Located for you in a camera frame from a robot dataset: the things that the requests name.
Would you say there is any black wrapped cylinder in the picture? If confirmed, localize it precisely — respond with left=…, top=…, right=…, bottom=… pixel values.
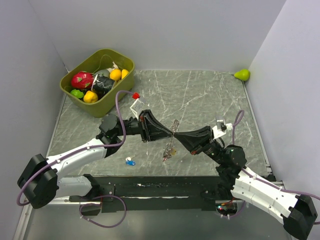
left=91, top=74, right=116, bottom=93

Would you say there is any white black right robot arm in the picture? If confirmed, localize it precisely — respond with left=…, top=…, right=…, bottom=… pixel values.
left=173, top=123, right=318, bottom=240

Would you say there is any green toy fruit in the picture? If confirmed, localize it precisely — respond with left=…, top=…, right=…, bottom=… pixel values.
left=70, top=89, right=85, bottom=99

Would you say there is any yellow lemon toy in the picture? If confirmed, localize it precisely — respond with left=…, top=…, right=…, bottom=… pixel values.
left=121, top=69, right=129, bottom=79

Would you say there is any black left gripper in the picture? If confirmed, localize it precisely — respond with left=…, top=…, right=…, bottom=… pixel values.
left=115, top=109, right=173, bottom=143

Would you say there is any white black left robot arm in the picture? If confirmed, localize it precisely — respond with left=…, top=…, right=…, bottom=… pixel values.
left=16, top=109, right=174, bottom=209

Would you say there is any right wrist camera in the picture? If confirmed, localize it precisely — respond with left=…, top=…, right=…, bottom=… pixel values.
left=212, top=116, right=233, bottom=139

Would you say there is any red dragon fruit toy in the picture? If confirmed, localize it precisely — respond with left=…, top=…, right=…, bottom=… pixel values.
left=71, top=71, right=95, bottom=90

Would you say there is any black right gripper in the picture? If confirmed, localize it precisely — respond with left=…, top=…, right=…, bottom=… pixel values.
left=174, top=125, right=225, bottom=165

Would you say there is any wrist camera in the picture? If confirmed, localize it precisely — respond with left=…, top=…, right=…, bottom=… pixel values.
left=212, top=116, right=233, bottom=139
left=130, top=92, right=147, bottom=119

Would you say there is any green pear toy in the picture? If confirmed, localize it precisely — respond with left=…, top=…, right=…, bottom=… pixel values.
left=233, top=69, right=251, bottom=82

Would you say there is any yellow bell pepper toy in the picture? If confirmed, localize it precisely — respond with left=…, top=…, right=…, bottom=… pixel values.
left=83, top=90, right=99, bottom=104

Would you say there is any metal disc with key rings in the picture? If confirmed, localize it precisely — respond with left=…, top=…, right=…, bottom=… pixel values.
left=162, top=119, right=180, bottom=162

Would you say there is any yellow key tag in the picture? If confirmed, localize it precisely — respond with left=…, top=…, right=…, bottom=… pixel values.
left=169, top=148, right=177, bottom=156

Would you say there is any blue key tag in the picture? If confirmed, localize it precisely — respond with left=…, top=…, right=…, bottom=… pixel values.
left=125, top=156, right=136, bottom=166

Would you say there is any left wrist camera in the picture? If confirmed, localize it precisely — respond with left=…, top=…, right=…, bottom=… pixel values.
left=130, top=92, right=147, bottom=119

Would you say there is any orange toy fruit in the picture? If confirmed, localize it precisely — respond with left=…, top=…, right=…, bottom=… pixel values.
left=109, top=69, right=122, bottom=81

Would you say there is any olive green plastic bin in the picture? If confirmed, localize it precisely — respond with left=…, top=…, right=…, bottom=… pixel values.
left=60, top=48, right=135, bottom=118

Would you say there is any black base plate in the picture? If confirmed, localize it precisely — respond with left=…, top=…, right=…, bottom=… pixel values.
left=67, top=175, right=248, bottom=214

